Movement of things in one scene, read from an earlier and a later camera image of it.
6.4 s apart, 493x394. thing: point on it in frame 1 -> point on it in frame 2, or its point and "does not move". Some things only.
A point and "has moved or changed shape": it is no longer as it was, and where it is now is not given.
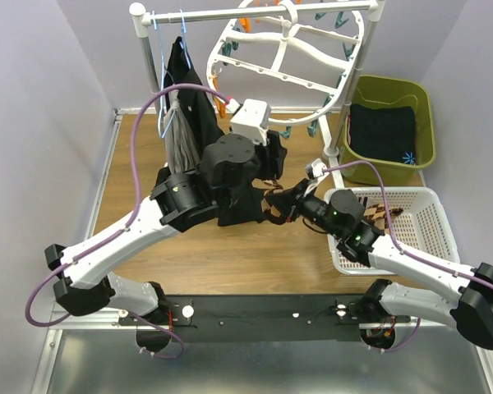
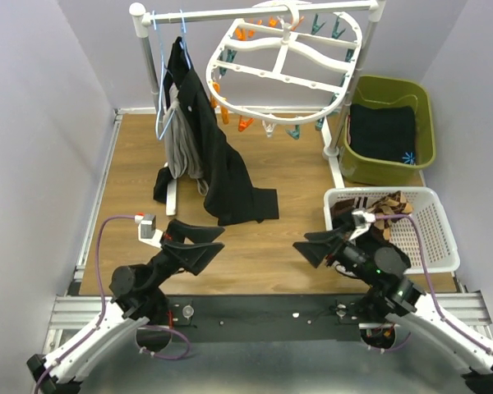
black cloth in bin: x=385 y=134 does not move
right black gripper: x=290 y=201 -> x=315 y=250
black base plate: x=259 y=318 does not move
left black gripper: x=274 y=155 -> x=191 y=257
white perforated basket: x=422 y=226 does not move
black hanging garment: x=242 y=204 does not move
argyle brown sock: x=276 y=188 -> x=393 y=203
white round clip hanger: x=295 y=57 has moved or changed shape
